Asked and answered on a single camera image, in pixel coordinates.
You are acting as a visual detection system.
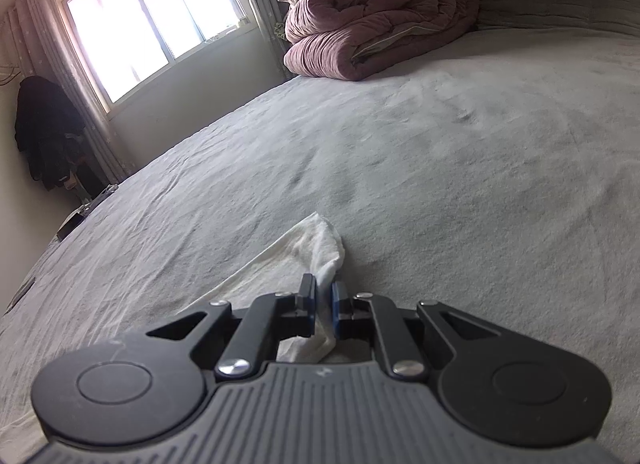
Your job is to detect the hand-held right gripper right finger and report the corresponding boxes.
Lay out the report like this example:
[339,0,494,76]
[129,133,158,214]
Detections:
[331,281,493,377]

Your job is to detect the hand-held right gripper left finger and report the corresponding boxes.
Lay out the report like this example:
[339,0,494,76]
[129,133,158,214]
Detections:
[145,274,317,377]

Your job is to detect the white long-sleeve shirt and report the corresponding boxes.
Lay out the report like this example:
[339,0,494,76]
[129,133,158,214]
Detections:
[197,212,347,364]

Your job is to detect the dark hanging clothes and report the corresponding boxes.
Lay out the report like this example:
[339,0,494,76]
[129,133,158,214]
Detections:
[13,75,86,192]

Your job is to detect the grey bed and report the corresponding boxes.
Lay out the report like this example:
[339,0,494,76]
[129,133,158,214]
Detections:
[0,26,640,464]

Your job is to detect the pink folded quilt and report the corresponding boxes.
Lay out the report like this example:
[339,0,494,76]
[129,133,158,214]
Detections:
[283,0,480,82]

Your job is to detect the black phone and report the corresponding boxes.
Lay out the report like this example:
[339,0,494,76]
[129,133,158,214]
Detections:
[5,280,36,315]

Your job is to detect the grey patterned curtain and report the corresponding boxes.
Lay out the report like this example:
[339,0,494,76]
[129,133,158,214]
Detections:
[0,0,131,185]
[227,0,301,84]

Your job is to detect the window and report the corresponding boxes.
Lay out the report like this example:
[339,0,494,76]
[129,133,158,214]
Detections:
[55,0,256,117]

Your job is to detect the white charging cable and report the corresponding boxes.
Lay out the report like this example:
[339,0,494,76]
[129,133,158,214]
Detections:
[75,184,120,215]

